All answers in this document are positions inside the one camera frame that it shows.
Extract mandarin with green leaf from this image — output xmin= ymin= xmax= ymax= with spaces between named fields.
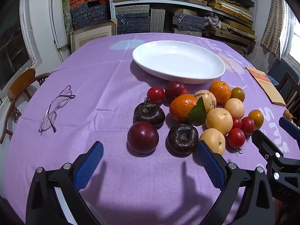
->
xmin=169 ymin=94 xmax=207 ymax=126

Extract leafless orange mandarin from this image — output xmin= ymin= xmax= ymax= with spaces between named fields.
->
xmin=209 ymin=80 xmax=232 ymax=105

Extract large red tomato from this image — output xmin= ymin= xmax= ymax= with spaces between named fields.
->
xmin=147 ymin=87 xmax=165 ymax=104

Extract stack of blue floral boxes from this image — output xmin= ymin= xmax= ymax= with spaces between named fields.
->
xmin=70 ymin=0 xmax=110 ymax=30

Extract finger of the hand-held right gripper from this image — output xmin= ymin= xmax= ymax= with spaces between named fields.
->
xmin=251 ymin=129 xmax=300 ymax=174
xmin=279 ymin=117 xmax=300 ymax=143

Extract small pale pepino melon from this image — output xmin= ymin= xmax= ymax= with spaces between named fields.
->
xmin=224 ymin=98 xmax=245 ymax=119

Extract brick pattern curtain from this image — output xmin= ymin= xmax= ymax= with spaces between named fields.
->
xmin=261 ymin=0 xmax=285 ymax=60

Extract stack of flat wooden boxes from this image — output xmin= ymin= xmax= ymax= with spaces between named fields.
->
xmin=207 ymin=0 xmax=257 ymax=54

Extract white oval plate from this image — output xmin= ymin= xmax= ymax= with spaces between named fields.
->
xmin=132 ymin=40 xmax=226 ymax=85

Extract small red cherry tomato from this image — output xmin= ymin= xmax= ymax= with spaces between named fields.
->
xmin=241 ymin=116 xmax=255 ymax=135
xmin=231 ymin=117 xmax=243 ymax=130
xmin=227 ymin=128 xmax=246 ymax=154

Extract purple framed eyeglasses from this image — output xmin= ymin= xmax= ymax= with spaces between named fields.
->
xmin=38 ymin=85 xmax=76 ymax=134

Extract green marbled board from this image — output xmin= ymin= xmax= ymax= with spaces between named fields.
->
xmin=61 ymin=0 xmax=74 ymax=45

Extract purple printed tablecloth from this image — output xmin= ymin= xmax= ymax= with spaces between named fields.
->
xmin=3 ymin=32 xmax=300 ymax=225

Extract pink cloth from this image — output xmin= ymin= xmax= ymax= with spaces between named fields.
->
xmin=206 ymin=13 xmax=222 ymax=30

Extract small brown longan bunch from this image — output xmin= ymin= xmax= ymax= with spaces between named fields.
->
xmin=283 ymin=109 xmax=294 ymax=123

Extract dark wooden chair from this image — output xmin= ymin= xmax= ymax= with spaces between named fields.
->
xmin=275 ymin=71 xmax=300 ymax=125

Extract small green orange citrus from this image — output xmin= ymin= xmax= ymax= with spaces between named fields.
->
xmin=231 ymin=87 xmax=245 ymax=103

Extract dark purple fruit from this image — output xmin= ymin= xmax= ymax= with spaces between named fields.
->
xmin=133 ymin=97 xmax=166 ymax=128
xmin=167 ymin=124 xmax=199 ymax=155

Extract dark red plum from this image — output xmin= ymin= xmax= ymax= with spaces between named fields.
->
xmin=165 ymin=81 xmax=188 ymax=102
xmin=127 ymin=121 xmax=159 ymax=154

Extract large striped pepino melon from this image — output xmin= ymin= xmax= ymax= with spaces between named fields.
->
xmin=193 ymin=90 xmax=217 ymax=114

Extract brown paper envelope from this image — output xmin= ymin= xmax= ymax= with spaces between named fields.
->
xmin=246 ymin=66 xmax=286 ymax=106

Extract white leaning board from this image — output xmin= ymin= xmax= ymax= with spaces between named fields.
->
xmin=48 ymin=0 xmax=71 ymax=62

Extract grey metal shelf rack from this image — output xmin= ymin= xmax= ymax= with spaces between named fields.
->
xmin=108 ymin=0 xmax=257 ymax=38

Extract orange yellow tomato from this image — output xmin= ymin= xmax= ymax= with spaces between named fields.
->
xmin=248 ymin=110 xmax=264 ymax=130

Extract stack of dark navy boxes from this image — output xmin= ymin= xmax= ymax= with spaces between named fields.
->
xmin=115 ymin=5 xmax=150 ymax=34
xmin=173 ymin=13 xmax=208 ymax=37

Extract grey standing box set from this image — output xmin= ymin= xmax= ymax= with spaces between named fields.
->
xmin=150 ymin=9 xmax=166 ymax=33

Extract blue cloth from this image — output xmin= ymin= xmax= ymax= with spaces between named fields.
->
xmin=267 ymin=75 xmax=279 ymax=87

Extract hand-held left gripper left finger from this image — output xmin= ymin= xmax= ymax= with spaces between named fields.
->
xmin=26 ymin=141 xmax=104 ymax=225

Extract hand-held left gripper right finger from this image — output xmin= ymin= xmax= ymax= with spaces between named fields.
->
xmin=196 ymin=140 xmax=275 ymax=225

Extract light brown wooden chair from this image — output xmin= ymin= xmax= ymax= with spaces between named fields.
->
xmin=0 ymin=68 xmax=51 ymax=144

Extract framed picture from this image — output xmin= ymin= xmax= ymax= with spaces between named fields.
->
xmin=70 ymin=19 xmax=117 ymax=53

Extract large yellow round fruit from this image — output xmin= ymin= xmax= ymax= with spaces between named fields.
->
xmin=206 ymin=108 xmax=233 ymax=136

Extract bright window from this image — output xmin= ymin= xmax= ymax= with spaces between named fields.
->
xmin=280 ymin=0 xmax=300 ymax=71

